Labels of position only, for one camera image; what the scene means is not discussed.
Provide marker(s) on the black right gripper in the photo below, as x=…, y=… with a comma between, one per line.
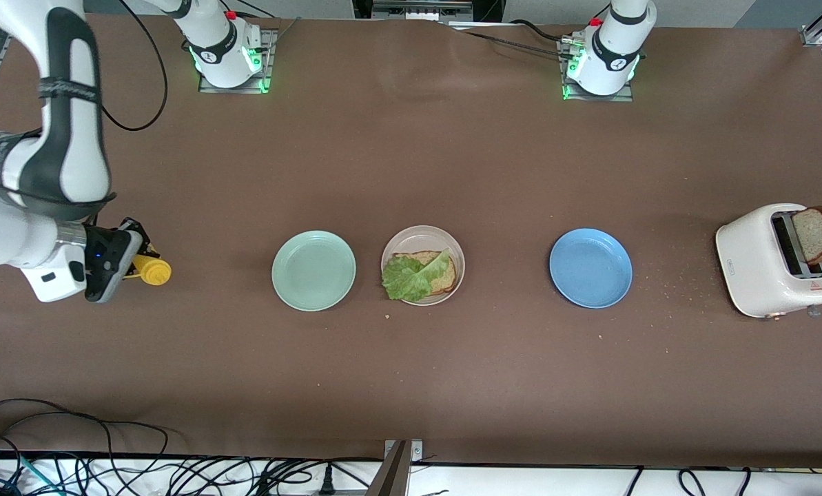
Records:
x=105, y=246

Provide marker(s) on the small metal bracket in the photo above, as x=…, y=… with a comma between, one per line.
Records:
x=416, y=451

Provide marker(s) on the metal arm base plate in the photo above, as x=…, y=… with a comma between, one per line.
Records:
x=576, y=98
x=207, y=86

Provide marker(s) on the blue plate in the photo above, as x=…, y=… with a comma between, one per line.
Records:
x=590, y=269

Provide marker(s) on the green lettuce leaf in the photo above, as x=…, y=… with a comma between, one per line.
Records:
x=404, y=279

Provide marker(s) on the beige plate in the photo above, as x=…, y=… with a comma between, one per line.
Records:
x=421, y=238

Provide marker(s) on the white toaster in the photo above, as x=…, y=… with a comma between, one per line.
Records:
x=752, y=265

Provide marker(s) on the black equipment box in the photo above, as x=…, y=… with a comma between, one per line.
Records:
x=383, y=8

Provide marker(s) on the grey metal bar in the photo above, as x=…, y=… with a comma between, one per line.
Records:
x=391, y=479

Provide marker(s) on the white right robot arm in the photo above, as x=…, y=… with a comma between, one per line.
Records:
x=11, y=234

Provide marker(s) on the yellow squeeze bottle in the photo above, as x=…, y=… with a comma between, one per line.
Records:
x=154, y=272

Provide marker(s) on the mint green plate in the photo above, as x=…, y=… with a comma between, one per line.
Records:
x=314, y=271

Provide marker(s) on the brown bread slice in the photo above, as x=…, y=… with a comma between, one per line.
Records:
x=810, y=241
x=445, y=279

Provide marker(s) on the black power plug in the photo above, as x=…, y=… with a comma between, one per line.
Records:
x=327, y=486

